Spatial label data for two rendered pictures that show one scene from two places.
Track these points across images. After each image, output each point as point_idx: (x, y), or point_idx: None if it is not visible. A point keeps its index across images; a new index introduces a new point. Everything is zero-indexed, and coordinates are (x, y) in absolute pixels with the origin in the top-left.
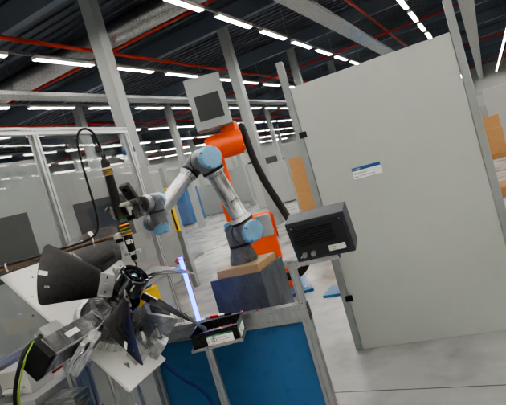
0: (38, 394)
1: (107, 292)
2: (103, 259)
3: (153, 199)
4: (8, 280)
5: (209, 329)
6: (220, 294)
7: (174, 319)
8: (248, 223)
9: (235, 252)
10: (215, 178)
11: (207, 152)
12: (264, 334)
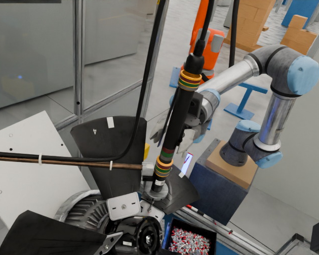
0: None
1: (103, 251)
2: (114, 180)
3: (211, 112)
4: None
5: (180, 225)
6: (197, 175)
7: None
8: (274, 157)
9: (233, 153)
10: (284, 102)
11: (309, 72)
12: (220, 245)
